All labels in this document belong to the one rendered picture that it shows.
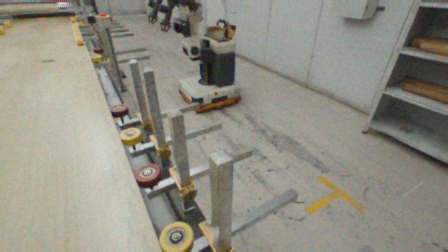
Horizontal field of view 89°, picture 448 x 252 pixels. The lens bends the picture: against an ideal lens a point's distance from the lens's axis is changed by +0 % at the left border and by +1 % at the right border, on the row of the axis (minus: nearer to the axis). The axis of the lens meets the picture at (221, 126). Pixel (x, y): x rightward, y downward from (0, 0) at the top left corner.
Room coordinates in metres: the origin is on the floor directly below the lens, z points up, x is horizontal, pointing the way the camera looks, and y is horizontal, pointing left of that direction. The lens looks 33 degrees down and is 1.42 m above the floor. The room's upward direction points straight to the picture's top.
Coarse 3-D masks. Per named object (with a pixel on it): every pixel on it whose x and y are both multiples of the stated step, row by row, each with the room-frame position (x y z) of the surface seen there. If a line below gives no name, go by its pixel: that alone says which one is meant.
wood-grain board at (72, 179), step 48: (0, 48) 2.09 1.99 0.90; (48, 48) 2.08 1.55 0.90; (0, 96) 1.10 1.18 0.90; (48, 96) 1.09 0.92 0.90; (96, 96) 1.09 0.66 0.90; (0, 144) 0.68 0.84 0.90; (48, 144) 0.68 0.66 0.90; (96, 144) 0.68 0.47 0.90; (0, 192) 0.45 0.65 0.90; (48, 192) 0.45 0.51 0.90; (96, 192) 0.45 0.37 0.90; (0, 240) 0.30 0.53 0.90; (48, 240) 0.30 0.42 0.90; (96, 240) 0.30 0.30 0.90; (144, 240) 0.30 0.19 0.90
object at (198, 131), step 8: (200, 128) 0.89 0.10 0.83; (208, 128) 0.90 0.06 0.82; (216, 128) 0.92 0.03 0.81; (168, 136) 0.83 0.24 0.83; (192, 136) 0.86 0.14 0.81; (144, 144) 0.77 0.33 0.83; (152, 144) 0.77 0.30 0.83; (168, 144) 0.80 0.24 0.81; (136, 152) 0.73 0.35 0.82; (144, 152) 0.74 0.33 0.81
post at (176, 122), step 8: (168, 112) 0.54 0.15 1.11; (176, 112) 0.53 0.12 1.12; (168, 120) 0.54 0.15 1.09; (176, 120) 0.52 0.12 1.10; (176, 128) 0.52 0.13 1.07; (184, 128) 0.53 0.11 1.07; (176, 136) 0.52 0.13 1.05; (184, 136) 0.53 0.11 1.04; (176, 144) 0.52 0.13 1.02; (184, 144) 0.53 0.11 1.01; (176, 152) 0.52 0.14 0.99; (184, 152) 0.53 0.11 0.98; (176, 160) 0.53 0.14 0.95; (184, 160) 0.53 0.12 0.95; (176, 168) 0.54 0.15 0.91; (184, 168) 0.53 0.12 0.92; (184, 176) 0.52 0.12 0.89; (184, 184) 0.52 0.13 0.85; (184, 200) 0.52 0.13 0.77; (192, 200) 0.53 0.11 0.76; (184, 208) 0.52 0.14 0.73
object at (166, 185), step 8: (232, 152) 0.71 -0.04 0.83; (240, 152) 0.71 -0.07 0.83; (248, 152) 0.71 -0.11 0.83; (240, 160) 0.69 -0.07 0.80; (200, 168) 0.62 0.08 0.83; (208, 168) 0.62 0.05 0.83; (192, 176) 0.58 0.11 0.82; (200, 176) 0.60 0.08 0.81; (160, 184) 0.54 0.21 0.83; (168, 184) 0.54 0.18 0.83; (152, 192) 0.51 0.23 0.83; (160, 192) 0.52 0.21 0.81
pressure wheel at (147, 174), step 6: (138, 168) 0.54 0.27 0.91; (144, 168) 0.54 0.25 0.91; (150, 168) 0.54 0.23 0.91; (156, 168) 0.54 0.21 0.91; (138, 174) 0.51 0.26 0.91; (144, 174) 0.52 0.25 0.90; (150, 174) 0.52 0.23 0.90; (156, 174) 0.51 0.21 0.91; (138, 180) 0.49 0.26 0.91; (144, 180) 0.49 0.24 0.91; (150, 180) 0.49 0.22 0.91; (156, 180) 0.50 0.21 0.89; (144, 186) 0.48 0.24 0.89; (150, 186) 0.49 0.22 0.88
